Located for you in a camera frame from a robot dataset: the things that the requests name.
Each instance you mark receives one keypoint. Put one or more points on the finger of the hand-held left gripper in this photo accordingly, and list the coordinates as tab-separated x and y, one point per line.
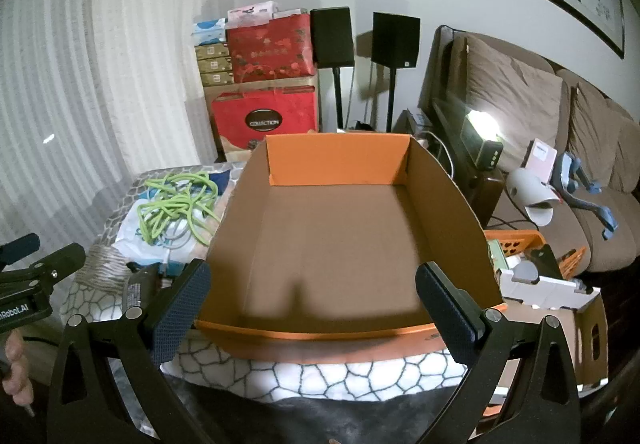
57	263
20	246

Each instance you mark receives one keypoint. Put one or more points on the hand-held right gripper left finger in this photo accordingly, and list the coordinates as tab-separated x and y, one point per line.
181	309

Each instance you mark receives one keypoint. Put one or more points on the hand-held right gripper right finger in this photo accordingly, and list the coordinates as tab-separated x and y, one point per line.
446	306

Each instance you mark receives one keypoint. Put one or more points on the white blue plastic bag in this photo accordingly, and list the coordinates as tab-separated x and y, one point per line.
135	234

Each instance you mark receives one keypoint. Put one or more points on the orange cardboard box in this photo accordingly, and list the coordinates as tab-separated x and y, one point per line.
325	244

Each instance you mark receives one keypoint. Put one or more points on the person's left hand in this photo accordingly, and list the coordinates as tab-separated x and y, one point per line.
15	366

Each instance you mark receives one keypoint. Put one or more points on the grey striped cloth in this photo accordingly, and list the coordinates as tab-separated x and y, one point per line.
100	269

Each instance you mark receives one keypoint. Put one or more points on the orange plastic basket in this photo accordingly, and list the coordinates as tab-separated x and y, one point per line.
520	241

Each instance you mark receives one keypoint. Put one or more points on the dark wooden side table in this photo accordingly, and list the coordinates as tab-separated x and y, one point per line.
487	194

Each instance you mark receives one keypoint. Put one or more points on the brown cardboard box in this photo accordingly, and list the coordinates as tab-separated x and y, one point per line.
585	339

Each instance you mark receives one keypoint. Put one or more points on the white cylindrical container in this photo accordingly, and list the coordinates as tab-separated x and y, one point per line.
527	189

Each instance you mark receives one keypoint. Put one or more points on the brown sofa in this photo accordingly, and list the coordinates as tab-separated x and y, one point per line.
600	244

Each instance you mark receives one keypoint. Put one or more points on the black device with bright light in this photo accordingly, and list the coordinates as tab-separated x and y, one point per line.
482	144

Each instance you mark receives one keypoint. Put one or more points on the grey blue clamp tool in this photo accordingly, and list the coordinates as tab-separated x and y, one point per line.
587	201

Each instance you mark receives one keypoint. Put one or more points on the pink white box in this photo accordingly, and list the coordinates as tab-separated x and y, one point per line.
542	156

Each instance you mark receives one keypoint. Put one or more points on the white curtain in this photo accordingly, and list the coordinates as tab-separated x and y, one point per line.
100	74

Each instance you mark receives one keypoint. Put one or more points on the large red gift box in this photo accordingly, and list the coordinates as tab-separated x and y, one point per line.
240	114

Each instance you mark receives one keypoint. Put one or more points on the black speaker stand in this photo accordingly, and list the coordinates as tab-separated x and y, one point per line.
392	99
339	99

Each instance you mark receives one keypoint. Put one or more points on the brown sofa cushion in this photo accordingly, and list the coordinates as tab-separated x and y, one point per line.
631	159
595	129
505	84

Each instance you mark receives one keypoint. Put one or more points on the gold box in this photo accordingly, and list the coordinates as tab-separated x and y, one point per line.
215	65
217	78
214	51

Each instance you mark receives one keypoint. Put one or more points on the red floral gift box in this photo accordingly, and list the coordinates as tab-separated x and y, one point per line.
270	49

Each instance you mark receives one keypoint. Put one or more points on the blue tissue pack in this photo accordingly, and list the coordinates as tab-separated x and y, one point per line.
209	31

